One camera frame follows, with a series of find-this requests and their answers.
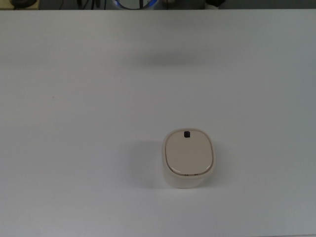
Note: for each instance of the small white lidded bin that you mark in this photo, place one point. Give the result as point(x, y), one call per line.
point(187, 155)

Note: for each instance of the beige box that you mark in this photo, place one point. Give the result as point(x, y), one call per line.
point(19, 3)

